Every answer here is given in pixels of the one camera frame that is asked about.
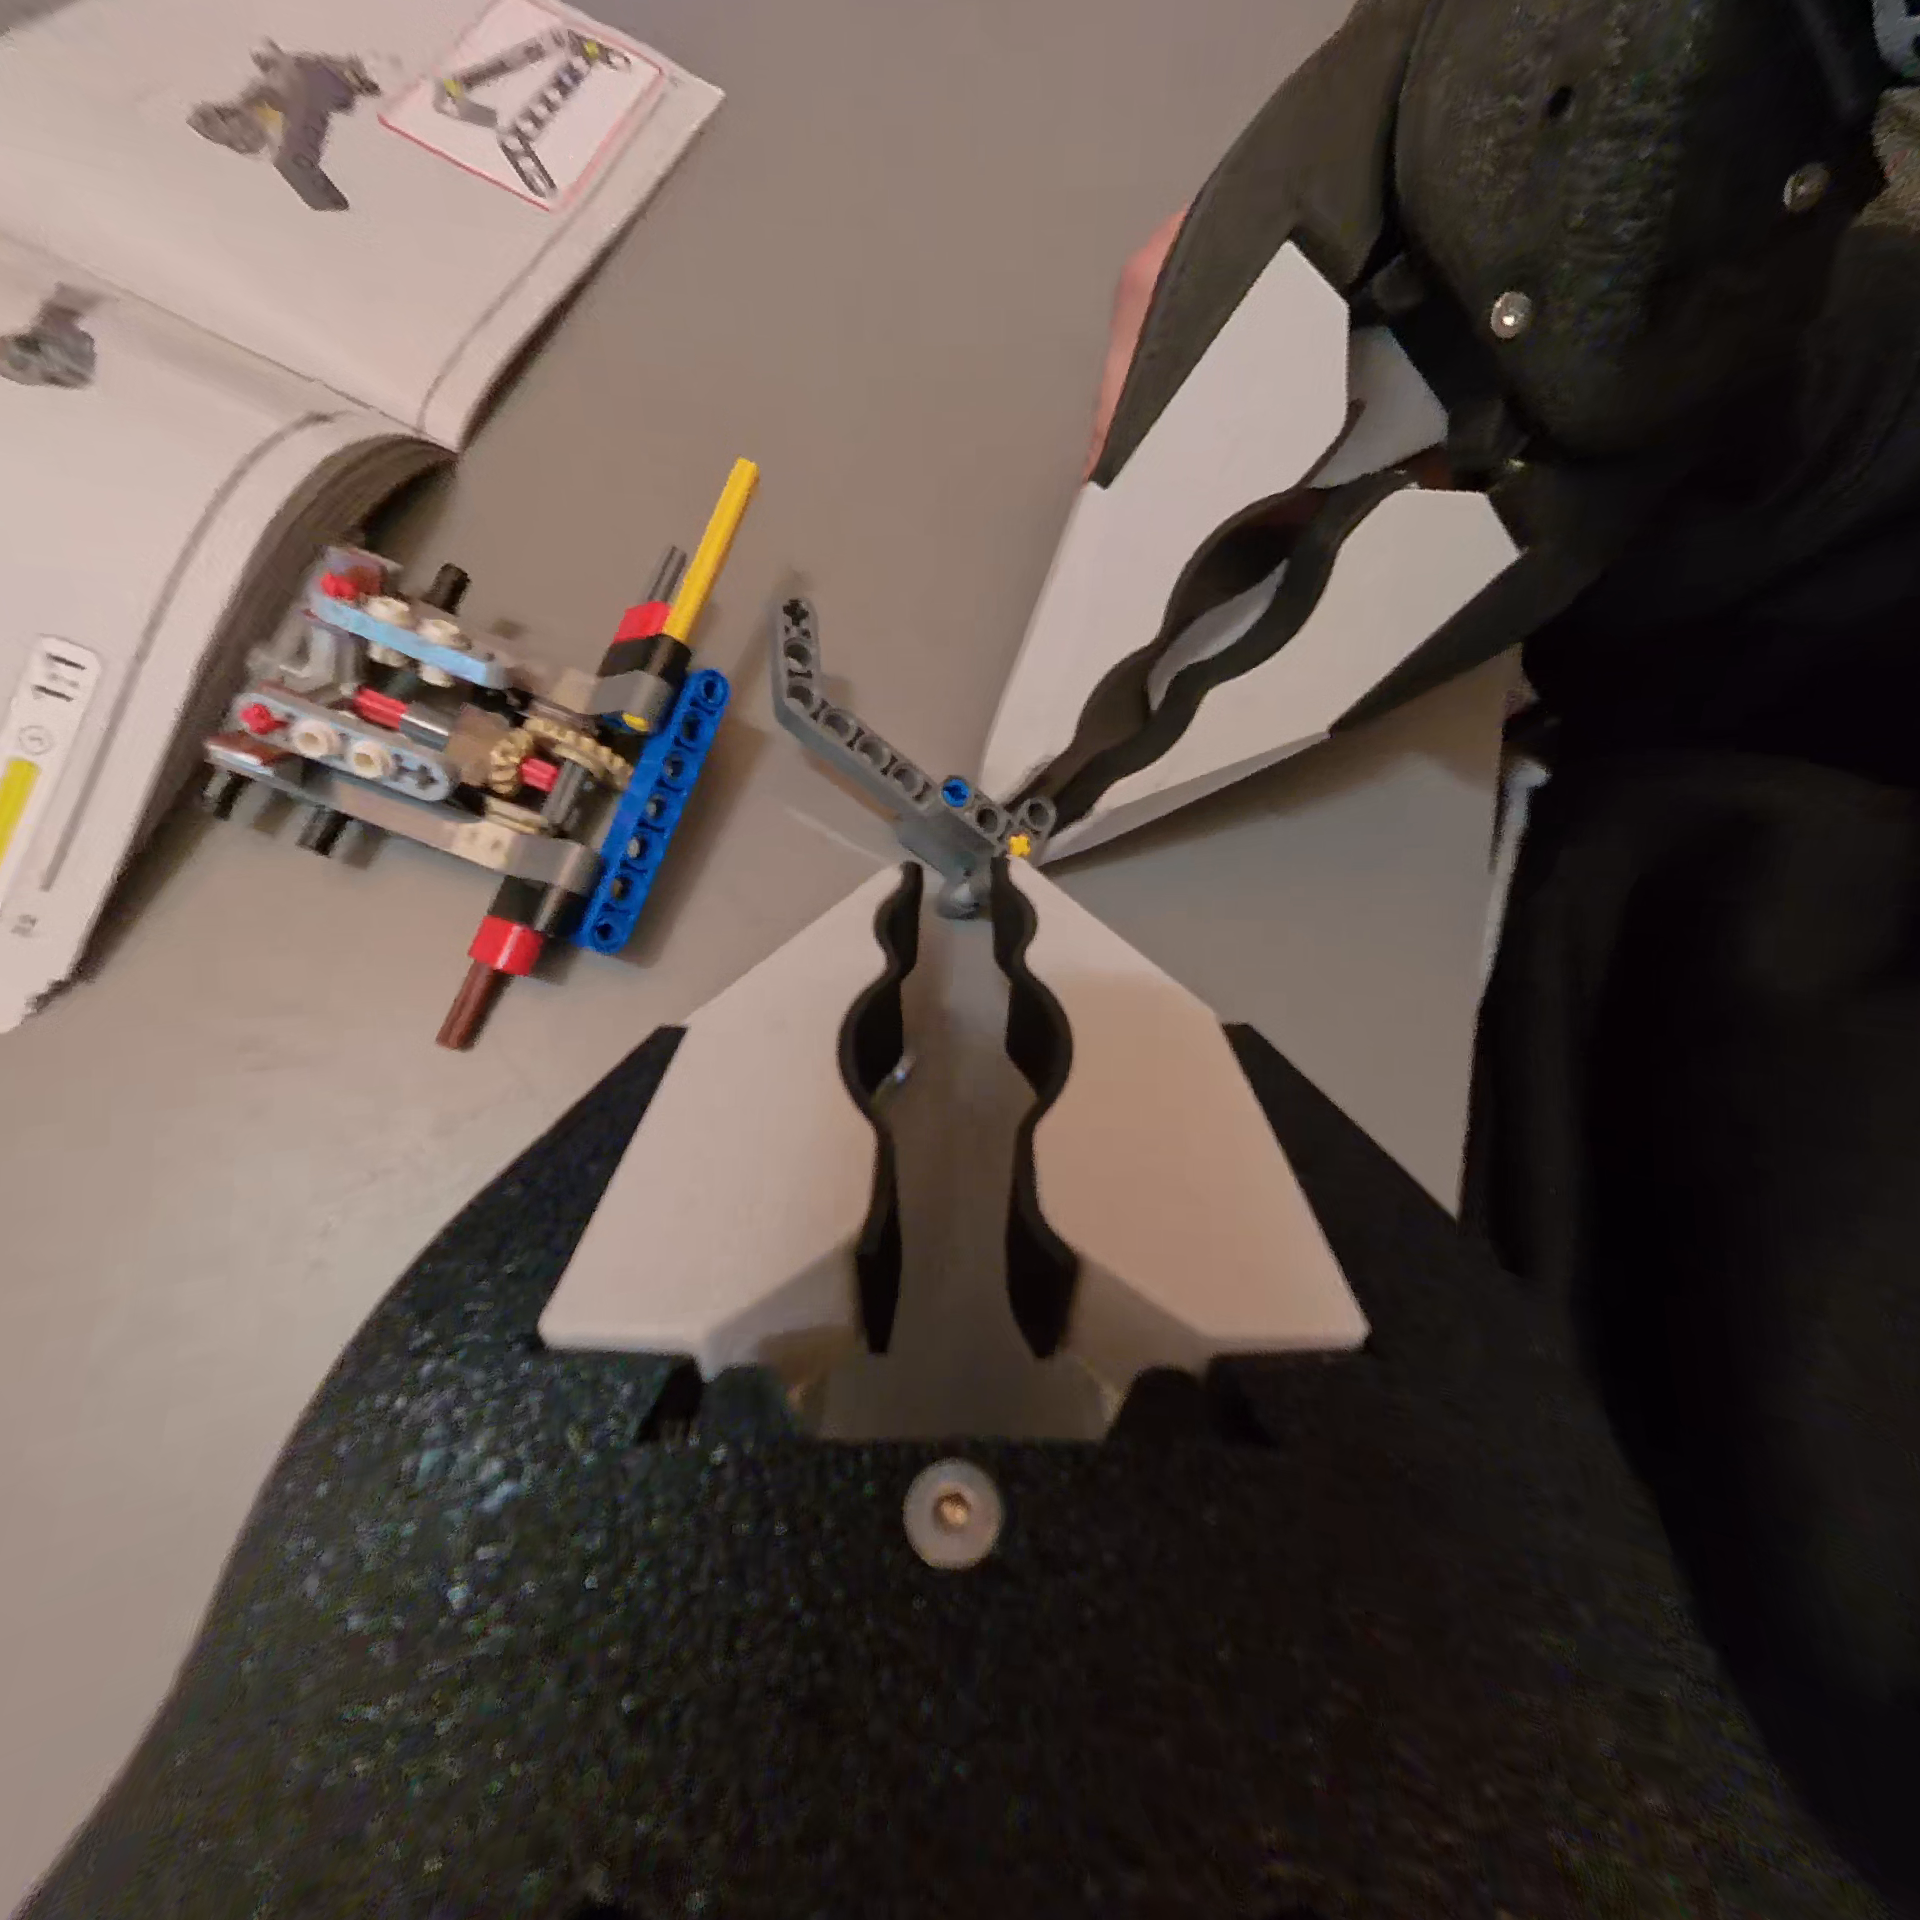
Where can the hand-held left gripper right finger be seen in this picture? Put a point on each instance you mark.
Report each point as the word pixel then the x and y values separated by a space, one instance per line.
pixel 1185 1200

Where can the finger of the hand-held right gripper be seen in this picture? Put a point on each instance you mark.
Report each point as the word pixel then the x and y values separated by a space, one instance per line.
pixel 1171 495
pixel 1350 630

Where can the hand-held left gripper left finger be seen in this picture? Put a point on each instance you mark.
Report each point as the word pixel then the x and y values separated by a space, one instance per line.
pixel 721 1200

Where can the grey bent lego beam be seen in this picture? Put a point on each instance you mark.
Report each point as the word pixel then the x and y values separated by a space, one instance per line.
pixel 839 735

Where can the lego assembly with blue beam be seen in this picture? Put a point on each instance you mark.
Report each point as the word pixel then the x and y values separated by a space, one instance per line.
pixel 662 810

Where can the person's right hand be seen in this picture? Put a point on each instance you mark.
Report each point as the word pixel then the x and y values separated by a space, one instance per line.
pixel 1136 301

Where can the person's grey sweatshirt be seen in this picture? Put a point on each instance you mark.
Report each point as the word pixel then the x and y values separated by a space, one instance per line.
pixel 1519 840

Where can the person's dark clothing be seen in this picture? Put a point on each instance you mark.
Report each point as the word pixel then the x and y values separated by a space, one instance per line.
pixel 1725 1049

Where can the open instruction booklet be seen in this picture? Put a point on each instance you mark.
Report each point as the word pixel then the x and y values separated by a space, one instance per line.
pixel 150 523

